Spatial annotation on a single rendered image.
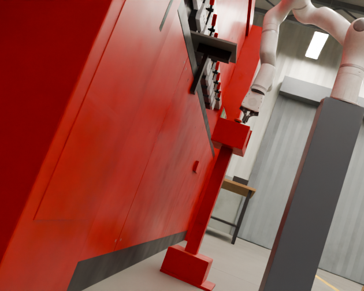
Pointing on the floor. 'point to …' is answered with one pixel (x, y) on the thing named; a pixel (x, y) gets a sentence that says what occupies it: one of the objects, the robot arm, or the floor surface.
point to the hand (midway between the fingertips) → (245, 119)
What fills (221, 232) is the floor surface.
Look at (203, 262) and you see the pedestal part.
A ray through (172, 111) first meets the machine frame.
